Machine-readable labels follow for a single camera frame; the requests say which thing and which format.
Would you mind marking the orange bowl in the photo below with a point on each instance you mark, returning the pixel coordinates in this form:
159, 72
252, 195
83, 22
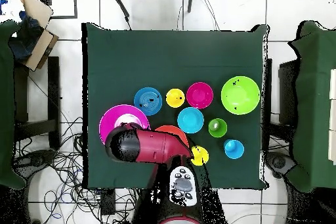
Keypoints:
173, 130

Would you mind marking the cardboard box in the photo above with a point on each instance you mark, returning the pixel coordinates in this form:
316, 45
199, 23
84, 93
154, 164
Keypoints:
39, 48

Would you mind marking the dark green table cloth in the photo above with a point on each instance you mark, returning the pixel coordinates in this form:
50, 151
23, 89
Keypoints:
170, 63

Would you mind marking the black tripod leg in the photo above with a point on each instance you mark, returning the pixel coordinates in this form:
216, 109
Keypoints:
190, 0
120, 3

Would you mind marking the blue cup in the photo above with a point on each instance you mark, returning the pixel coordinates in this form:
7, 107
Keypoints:
236, 151

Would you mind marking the black chair base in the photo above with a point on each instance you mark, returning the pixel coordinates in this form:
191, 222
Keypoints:
34, 159
279, 162

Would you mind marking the short yellow cup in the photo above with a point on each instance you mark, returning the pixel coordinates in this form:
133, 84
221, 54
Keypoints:
174, 99

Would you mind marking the tall yellow cup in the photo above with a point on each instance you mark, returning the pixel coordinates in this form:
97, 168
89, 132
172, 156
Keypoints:
203, 157

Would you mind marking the black square frame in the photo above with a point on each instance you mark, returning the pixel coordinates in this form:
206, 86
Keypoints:
65, 17

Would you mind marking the dark blue cloth bag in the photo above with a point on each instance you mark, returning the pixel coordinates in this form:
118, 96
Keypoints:
26, 40

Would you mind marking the green cup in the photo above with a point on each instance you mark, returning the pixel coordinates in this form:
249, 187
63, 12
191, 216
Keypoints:
221, 129

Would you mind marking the black bench frame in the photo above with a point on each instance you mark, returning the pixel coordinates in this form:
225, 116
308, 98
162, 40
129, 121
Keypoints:
53, 90

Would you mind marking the green cloth side table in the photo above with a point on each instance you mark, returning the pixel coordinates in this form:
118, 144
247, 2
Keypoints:
5, 103
315, 103

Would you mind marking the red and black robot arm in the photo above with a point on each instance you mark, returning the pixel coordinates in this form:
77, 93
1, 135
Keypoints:
157, 147

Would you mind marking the small red bowl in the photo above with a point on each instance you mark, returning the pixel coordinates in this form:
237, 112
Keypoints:
199, 95

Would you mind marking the stack of white boxes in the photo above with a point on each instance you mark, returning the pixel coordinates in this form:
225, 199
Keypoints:
333, 116

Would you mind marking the large green bowl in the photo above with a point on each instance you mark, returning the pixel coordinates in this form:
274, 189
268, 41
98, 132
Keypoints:
240, 95

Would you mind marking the dark blue bowl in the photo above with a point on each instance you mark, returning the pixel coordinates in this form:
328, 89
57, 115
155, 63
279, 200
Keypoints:
155, 106

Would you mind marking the large pink bowl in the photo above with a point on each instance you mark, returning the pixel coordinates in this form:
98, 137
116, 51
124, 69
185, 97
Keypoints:
113, 121

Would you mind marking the small light blue bowl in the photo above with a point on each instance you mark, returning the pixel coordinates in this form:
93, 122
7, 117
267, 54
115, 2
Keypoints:
190, 120

